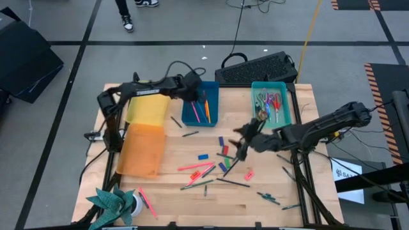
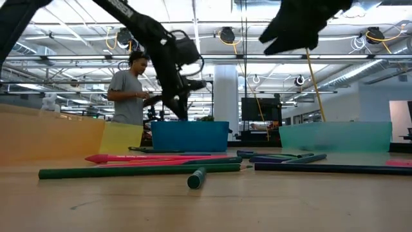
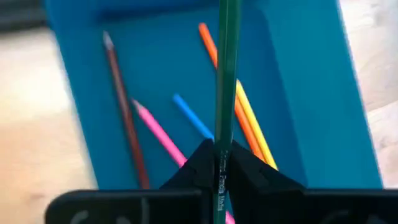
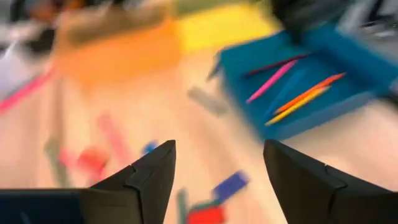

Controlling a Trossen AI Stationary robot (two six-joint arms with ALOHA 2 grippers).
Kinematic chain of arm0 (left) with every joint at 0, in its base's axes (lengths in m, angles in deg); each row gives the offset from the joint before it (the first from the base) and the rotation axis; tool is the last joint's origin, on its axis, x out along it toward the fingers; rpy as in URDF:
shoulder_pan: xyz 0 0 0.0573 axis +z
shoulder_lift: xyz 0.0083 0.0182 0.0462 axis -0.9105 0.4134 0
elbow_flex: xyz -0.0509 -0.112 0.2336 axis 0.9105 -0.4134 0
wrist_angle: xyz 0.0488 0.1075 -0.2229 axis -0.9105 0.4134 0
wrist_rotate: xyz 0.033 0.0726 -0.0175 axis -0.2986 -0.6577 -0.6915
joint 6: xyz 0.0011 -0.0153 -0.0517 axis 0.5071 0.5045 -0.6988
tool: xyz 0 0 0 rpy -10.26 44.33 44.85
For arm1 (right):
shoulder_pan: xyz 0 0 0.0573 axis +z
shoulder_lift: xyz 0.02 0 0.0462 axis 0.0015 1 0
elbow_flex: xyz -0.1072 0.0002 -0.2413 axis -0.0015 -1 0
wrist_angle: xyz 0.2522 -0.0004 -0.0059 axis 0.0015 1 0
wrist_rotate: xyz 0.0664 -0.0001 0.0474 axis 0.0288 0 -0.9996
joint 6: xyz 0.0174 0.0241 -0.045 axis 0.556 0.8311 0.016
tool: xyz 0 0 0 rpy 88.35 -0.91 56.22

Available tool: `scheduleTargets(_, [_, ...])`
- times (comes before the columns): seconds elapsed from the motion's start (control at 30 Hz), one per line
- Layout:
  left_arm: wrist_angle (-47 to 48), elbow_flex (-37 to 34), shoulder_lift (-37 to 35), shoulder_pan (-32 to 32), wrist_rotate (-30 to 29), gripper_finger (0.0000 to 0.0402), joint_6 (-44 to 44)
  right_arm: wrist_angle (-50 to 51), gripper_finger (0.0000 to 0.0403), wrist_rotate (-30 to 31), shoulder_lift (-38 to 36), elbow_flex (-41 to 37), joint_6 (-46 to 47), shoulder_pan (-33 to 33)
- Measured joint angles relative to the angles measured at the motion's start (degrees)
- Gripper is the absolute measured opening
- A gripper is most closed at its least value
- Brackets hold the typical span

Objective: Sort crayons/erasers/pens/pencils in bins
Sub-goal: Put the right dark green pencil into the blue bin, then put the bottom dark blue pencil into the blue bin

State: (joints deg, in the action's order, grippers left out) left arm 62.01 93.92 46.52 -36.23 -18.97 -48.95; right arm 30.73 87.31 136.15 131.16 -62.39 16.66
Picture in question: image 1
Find green-handled scissors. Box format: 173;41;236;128
258;88;272;123

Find pink pencil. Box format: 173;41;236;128
137;186;158;220
176;161;215;172
186;164;216;187
190;101;201;124

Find person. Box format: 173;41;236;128
114;0;160;33

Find black hanging cable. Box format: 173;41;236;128
221;0;249;70

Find yellow hanging cable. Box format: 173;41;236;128
295;0;324;84

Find green artificial plant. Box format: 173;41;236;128
85;185;135;230

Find striped-edge black floor mat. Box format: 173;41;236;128
330;0;409;12
364;62;409;166

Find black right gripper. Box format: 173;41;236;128
228;118;285;162

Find teal plastic bin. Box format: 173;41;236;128
251;80;293;130

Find dark navy pencil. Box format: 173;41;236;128
222;157;241;178
216;177;251;188

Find white plant pot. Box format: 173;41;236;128
129;192;144;218

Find blue pencil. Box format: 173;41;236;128
197;102;209;124

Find black-handled scissors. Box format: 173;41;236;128
254;101;270;123

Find black equipment stand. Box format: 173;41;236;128
334;89;409;204

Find black floor case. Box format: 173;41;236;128
0;6;65;104

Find blue plastic bin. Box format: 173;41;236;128
181;80;220;128

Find orange plastic bin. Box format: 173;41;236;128
116;123;167;179

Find yellow plastic bin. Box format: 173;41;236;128
124;79;172;127

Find red-handled scissors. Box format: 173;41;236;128
271;93;283;125

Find white paper sign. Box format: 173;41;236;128
330;157;366;205

